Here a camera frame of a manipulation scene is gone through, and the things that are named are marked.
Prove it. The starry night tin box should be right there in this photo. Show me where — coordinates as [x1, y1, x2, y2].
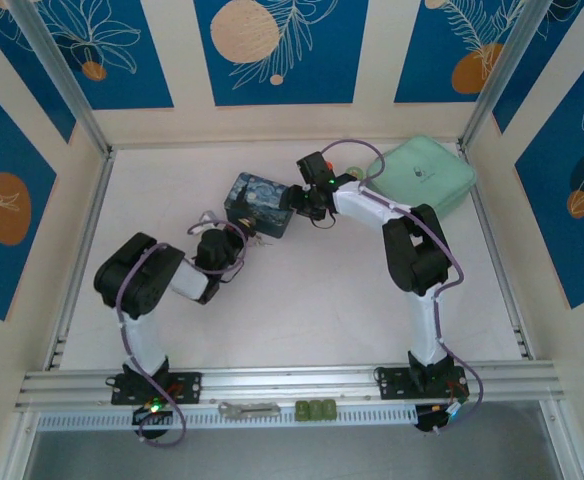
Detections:
[223, 172, 296, 239]

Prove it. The mint green zip pouch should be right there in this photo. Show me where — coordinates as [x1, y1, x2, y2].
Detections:
[365, 136, 477, 220]

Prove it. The grey metal tool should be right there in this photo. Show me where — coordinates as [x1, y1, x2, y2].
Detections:
[217, 401, 283, 420]

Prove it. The green terminal block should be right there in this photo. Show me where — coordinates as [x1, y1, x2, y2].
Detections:
[295, 399, 338, 422]

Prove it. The thin black cable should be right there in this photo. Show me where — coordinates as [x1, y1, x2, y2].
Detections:
[310, 209, 337, 230]
[218, 249, 247, 285]

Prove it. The blue floral wall panel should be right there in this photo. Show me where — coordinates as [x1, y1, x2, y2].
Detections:
[514, 34, 584, 310]
[491, 0, 584, 135]
[194, 0, 371, 107]
[394, 0, 526, 105]
[0, 71, 58, 322]
[35, 0, 176, 111]

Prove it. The aluminium side rail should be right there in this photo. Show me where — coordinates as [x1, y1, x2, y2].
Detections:
[464, 143, 537, 362]
[45, 148, 117, 372]

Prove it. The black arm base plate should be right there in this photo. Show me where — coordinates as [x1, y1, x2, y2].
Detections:
[109, 370, 204, 406]
[377, 366, 472, 402]

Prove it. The aluminium front rail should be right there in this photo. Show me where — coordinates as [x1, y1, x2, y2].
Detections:
[15, 360, 567, 410]

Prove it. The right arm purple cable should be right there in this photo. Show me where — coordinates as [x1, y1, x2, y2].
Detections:
[321, 138, 484, 436]

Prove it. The white slotted cable duct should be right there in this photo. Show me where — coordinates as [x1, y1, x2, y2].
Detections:
[35, 403, 419, 432]

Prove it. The aluminium frame post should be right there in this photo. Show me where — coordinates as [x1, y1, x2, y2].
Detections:
[459, 0, 556, 147]
[9, 0, 114, 156]

